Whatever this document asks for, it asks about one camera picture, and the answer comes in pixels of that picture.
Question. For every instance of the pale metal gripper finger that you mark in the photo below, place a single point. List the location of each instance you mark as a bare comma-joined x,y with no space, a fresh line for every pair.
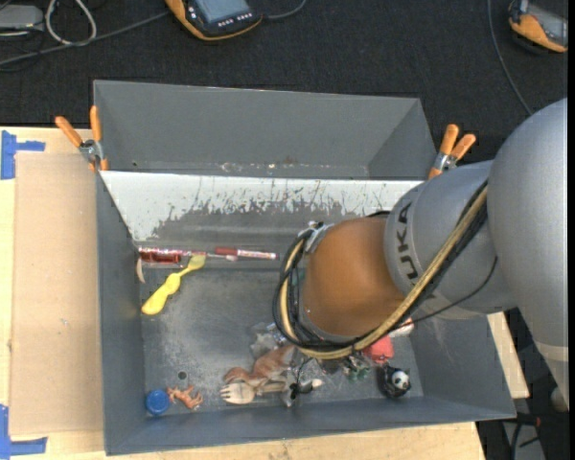
289,399
311,384

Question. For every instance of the brown toy horse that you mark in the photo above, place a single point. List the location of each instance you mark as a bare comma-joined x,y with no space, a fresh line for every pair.
268,366

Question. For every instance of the red toy block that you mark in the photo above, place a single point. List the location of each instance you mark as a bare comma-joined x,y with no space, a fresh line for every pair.
381,350

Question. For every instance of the tan plastic fork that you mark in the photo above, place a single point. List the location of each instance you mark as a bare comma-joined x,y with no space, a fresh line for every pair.
237,393

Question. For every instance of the clear crumpled plastic piece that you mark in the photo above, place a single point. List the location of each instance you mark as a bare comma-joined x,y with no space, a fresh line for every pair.
264,339

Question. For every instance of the black and white panda toy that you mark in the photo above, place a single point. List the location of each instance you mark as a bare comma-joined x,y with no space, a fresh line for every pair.
397,381

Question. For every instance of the small orange toy animal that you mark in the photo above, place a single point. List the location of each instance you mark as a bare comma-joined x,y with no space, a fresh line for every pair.
188,397

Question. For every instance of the grey metal bin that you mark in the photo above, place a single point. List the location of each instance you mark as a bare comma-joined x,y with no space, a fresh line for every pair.
211,314

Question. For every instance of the blue bottle cap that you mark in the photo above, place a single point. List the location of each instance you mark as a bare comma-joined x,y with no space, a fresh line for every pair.
157,401

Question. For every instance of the red and white pen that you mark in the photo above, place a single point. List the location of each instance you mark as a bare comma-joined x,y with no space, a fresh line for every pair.
249,254

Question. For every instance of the yellow plastic spoon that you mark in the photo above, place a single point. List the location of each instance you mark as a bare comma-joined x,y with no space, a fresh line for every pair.
165,291

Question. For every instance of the red foil packet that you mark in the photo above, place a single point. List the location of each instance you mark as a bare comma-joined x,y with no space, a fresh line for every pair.
158,256

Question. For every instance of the pale tan curved strip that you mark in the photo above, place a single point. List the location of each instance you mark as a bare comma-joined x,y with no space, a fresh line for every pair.
139,272

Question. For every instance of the brown cardboard board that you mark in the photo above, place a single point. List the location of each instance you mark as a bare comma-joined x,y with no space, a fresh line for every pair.
52,281

